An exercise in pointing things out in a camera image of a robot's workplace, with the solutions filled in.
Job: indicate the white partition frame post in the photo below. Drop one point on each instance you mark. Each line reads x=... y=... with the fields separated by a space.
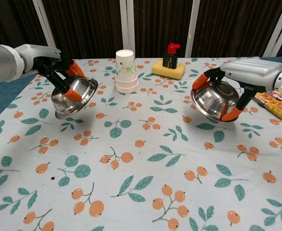
x=192 y=26
x=278 y=29
x=46 y=26
x=127 y=26

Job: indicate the yellow snack packet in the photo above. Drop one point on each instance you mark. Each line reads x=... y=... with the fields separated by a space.
x=280 y=106

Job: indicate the stack of paper cups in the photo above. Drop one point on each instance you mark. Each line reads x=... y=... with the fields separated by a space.
x=125 y=72

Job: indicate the black bottle red cap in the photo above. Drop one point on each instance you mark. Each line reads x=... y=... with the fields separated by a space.
x=170 y=60

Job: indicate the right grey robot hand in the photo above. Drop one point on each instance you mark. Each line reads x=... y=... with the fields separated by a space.
x=251 y=73

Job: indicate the steel bowl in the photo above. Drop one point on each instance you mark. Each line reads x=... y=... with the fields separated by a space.
x=66 y=104
x=215 y=98

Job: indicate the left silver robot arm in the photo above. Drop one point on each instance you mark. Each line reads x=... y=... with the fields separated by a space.
x=1 y=65

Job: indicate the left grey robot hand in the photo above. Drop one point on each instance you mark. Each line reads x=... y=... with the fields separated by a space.
x=35 y=57

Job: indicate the yellow sponge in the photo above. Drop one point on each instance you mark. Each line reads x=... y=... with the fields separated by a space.
x=159 y=70

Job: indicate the floral tablecloth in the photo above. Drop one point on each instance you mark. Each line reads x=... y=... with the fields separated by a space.
x=141 y=168

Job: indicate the dark pleated partition curtain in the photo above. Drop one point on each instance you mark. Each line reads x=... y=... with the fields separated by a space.
x=88 y=29

